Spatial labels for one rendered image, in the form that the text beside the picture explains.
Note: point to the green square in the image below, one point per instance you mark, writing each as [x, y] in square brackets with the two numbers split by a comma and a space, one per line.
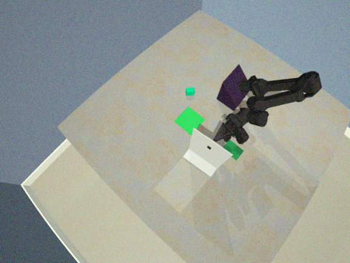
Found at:
[189, 119]

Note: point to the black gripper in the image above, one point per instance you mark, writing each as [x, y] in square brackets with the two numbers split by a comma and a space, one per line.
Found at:
[227, 129]

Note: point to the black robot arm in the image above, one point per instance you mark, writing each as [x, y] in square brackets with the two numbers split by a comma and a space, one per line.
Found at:
[308, 83]

